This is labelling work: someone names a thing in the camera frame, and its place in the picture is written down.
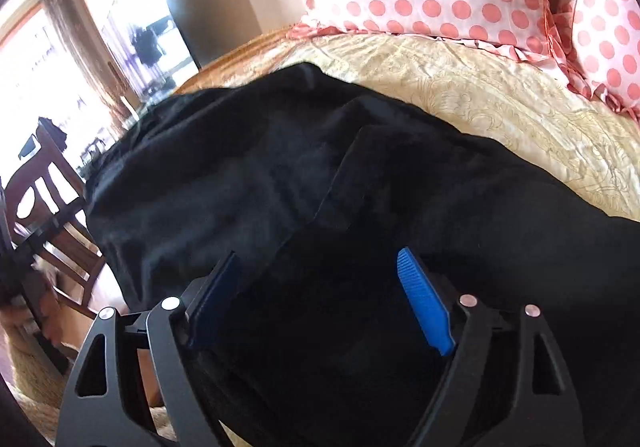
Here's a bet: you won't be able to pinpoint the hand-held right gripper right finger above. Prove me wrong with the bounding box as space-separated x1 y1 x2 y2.
396 247 586 447

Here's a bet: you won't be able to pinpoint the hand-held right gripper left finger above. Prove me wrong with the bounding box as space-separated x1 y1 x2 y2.
55 251 251 447

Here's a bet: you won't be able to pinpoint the black pants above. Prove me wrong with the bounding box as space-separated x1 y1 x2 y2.
82 62 640 447

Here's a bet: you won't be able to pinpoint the dark wooden chair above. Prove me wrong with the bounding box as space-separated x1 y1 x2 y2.
0 124 108 323

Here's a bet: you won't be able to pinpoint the yellow patterned bedspread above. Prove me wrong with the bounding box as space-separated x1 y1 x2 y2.
175 27 640 222

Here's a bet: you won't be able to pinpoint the brown curtain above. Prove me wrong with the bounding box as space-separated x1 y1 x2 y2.
41 0 132 130

